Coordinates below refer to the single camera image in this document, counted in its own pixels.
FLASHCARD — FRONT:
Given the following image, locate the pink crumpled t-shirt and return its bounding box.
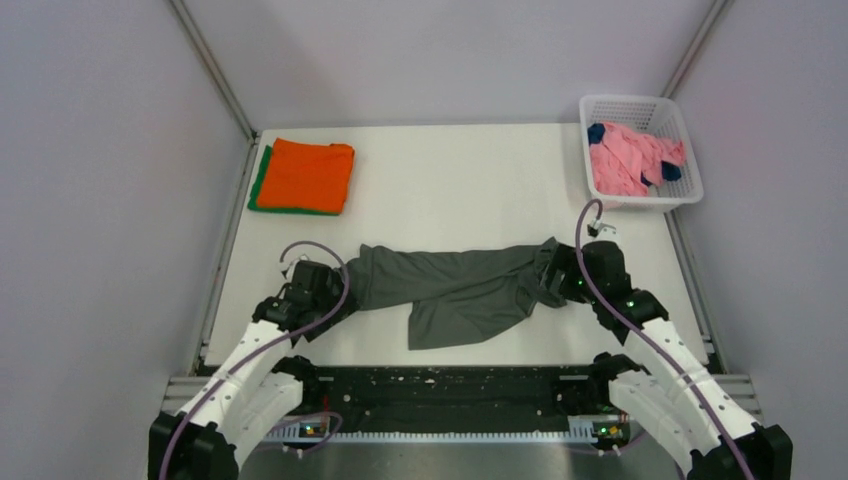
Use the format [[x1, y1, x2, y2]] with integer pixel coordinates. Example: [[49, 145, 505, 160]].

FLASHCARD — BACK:
[[589, 121, 688, 197]]

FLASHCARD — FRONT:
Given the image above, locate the aluminium frame post right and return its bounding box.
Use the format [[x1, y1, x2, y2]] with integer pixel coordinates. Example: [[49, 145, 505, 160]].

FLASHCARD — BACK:
[[661, 0, 734, 99]]

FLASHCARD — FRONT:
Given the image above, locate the grey t-shirt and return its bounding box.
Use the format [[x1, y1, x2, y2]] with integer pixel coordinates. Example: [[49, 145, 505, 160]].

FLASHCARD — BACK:
[[347, 238, 566, 350]]

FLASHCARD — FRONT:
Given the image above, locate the white plastic laundry basket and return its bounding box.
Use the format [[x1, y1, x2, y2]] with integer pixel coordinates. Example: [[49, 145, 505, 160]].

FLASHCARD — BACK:
[[579, 94, 703, 213]]

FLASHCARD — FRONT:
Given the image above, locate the folded orange t-shirt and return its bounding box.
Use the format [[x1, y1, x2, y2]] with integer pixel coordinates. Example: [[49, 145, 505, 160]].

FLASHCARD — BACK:
[[258, 138, 355, 215]]

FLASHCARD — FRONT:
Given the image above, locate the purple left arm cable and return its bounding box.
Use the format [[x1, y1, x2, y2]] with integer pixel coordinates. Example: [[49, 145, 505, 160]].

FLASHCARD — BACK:
[[157, 241, 351, 480]]

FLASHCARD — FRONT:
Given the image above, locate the aluminium frame post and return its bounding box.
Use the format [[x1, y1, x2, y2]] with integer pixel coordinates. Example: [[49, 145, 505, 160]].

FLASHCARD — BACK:
[[661, 0, 734, 99], [165, 0, 256, 141]]

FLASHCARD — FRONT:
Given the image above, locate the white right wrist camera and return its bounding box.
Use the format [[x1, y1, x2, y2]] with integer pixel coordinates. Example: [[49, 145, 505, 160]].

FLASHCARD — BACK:
[[587, 219, 618, 242]]

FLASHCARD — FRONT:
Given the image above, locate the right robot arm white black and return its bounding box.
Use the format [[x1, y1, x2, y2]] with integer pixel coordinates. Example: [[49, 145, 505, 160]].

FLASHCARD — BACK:
[[540, 240, 793, 479]]

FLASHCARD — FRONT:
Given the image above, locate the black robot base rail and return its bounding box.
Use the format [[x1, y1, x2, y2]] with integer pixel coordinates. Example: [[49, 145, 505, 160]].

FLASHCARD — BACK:
[[272, 357, 635, 440]]

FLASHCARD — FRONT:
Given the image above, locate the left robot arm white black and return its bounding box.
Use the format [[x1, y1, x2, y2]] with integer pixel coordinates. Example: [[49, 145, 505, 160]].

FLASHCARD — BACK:
[[147, 258, 356, 479]]

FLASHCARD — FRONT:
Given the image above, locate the folded green t-shirt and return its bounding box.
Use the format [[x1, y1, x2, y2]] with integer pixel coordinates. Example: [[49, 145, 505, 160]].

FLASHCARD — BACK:
[[247, 146, 338, 216]]

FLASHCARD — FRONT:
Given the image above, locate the white slotted cable duct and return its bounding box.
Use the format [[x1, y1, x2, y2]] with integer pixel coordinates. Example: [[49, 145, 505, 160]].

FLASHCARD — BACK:
[[262, 417, 636, 446]]

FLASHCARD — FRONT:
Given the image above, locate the aluminium frame post left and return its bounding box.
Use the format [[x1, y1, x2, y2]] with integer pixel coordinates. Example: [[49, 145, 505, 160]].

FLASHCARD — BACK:
[[165, 0, 256, 141]]

